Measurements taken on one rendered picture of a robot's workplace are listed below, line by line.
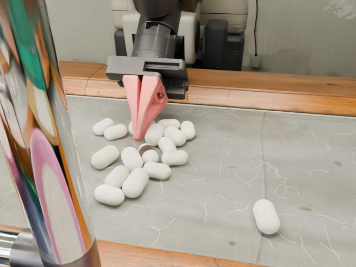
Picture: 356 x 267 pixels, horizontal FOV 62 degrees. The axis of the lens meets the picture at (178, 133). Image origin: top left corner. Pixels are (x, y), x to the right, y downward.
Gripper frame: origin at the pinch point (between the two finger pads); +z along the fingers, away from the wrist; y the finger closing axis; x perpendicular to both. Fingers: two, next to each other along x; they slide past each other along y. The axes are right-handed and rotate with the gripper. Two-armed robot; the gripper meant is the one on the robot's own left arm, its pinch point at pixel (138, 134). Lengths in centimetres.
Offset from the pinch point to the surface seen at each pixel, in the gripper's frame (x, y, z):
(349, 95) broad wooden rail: 11.3, 29.2, -13.0
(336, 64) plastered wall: 175, 83, -118
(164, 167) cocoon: -3.5, 4.7, 4.4
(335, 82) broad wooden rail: 14.9, 28.4, -17.0
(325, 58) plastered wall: 171, 75, -121
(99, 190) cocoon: -6.7, -0.6, 8.1
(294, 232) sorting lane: -5.4, 18.0, 9.3
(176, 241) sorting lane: -7.5, 7.7, 11.5
